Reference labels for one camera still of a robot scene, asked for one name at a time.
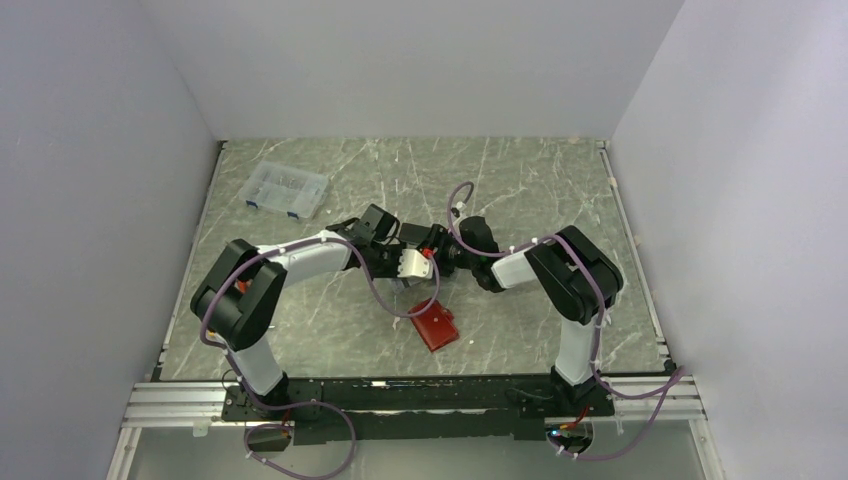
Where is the red leather wallet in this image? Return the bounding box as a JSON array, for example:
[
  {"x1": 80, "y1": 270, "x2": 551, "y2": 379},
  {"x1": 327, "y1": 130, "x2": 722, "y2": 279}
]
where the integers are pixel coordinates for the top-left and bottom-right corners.
[{"x1": 408, "y1": 301, "x2": 460, "y2": 353}]

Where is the white magnetic stripe card stack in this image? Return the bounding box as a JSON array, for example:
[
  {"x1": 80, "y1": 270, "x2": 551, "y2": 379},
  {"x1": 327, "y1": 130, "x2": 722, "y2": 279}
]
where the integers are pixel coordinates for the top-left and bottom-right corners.
[{"x1": 389, "y1": 278, "x2": 418, "y2": 294}]

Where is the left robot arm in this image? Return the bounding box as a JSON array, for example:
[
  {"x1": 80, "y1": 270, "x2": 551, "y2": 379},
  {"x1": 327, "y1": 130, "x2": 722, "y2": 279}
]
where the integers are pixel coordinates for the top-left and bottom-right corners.
[{"x1": 190, "y1": 204, "x2": 403, "y2": 420}]

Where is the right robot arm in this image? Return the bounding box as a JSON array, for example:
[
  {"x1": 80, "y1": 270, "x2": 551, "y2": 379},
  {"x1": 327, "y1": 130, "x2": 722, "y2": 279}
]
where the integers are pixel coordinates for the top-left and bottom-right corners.
[{"x1": 420, "y1": 216, "x2": 624, "y2": 415}]

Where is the black card holder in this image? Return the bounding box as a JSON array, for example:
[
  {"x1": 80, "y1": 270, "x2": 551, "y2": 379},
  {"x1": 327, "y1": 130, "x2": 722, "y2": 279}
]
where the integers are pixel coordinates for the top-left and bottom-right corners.
[{"x1": 397, "y1": 223, "x2": 431, "y2": 246}]

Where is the clear plastic organizer box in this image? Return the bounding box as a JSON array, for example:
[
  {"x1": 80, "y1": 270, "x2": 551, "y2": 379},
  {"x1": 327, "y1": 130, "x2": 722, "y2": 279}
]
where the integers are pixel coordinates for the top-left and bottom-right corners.
[{"x1": 238, "y1": 161, "x2": 329, "y2": 219}]

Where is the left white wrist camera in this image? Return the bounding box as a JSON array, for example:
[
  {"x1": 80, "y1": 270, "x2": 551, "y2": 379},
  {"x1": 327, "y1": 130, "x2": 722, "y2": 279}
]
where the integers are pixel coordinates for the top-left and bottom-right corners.
[{"x1": 397, "y1": 248, "x2": 434, "y2": 280}]

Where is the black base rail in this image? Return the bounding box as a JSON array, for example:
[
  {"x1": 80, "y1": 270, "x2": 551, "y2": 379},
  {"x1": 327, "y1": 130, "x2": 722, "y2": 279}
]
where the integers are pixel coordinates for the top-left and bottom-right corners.
[{"x1": 221, "y1": 373, "x2": 615, "y2": 446}]

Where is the aluminium frame rail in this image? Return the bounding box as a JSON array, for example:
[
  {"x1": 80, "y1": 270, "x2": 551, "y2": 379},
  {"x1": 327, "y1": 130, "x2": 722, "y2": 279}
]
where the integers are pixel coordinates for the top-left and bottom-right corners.
[{"x1": 106, "y1": 375, "x2": 727, "y2": 479}]

